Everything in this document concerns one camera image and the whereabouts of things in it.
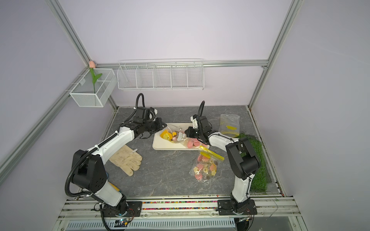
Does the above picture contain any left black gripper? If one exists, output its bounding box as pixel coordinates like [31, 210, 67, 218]
[143, 117, 167, 134]

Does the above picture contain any cookie ziploc bag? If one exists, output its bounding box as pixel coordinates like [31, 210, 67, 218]
[219, 114, 240, 138]
[189, 146, 225, 184]
[160, 126, 188, 143]

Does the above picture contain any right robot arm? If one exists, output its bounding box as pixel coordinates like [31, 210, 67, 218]
[185, 101, 261, 216]

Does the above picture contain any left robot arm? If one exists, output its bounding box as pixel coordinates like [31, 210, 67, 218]
[64, 93, 166, 216]

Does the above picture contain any poured wrapped cookie pile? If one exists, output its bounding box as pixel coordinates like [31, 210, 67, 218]
[185, 138, 210, 149]

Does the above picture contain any white rectangular tray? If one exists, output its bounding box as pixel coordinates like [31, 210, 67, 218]
[152, 123, 210, 151]

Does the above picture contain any beige work glove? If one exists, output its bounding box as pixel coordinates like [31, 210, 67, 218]
[109, 145, 143, 177]

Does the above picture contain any blue yellow garden rake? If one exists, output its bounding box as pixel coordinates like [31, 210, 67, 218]
[109, 182, 121, 192]

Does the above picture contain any green artificial grass mat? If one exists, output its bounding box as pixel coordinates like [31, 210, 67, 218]
[236, 132, 269, 193]

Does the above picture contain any pink artificial tulip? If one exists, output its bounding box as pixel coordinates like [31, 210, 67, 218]
[89, 61, 102, 93]

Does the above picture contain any white wire wall basket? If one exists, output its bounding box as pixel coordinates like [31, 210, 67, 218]
[117, 59, 205, 90]

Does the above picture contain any white mesh wall box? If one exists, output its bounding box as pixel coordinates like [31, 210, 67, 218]
[69, 68, 118, 108]

